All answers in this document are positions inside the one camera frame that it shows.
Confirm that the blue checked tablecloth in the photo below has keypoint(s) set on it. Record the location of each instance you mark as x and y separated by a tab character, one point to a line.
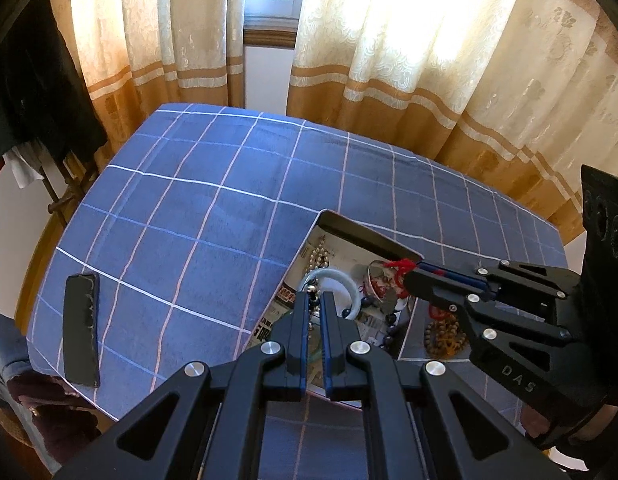
194	223

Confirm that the printed paper sheet in tray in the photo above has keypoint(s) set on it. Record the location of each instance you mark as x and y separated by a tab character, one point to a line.
385	308

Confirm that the beige orange curtain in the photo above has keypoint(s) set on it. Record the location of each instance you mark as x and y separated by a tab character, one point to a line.
517	94
136	55

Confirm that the dark hanging clothes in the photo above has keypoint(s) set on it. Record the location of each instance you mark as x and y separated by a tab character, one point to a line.
42	97

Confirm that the grey trouser leg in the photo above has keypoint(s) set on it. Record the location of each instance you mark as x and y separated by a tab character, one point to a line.
14	358

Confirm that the brown wooden bead mala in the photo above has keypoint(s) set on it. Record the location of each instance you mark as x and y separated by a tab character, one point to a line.
444	339

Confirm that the right beige orange curtain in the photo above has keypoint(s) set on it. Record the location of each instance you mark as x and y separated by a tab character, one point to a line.
517	94

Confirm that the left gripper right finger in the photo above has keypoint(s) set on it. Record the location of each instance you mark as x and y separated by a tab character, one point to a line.
421	422

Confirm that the rectangular metal tin tray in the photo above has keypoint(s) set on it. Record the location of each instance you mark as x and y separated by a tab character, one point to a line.
364	237

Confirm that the window frame sill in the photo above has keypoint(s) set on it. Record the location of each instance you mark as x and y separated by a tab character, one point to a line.
271	23

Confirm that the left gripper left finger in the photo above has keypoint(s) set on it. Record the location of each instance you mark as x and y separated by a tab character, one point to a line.
205	422

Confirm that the left beige orange curtain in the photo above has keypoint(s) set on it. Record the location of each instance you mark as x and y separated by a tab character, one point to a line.
136	55

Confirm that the white jade bangle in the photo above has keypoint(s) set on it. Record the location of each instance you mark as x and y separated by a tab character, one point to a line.
342	278

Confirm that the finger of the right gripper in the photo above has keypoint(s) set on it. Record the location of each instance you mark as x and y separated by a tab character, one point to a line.
535	304
511	281

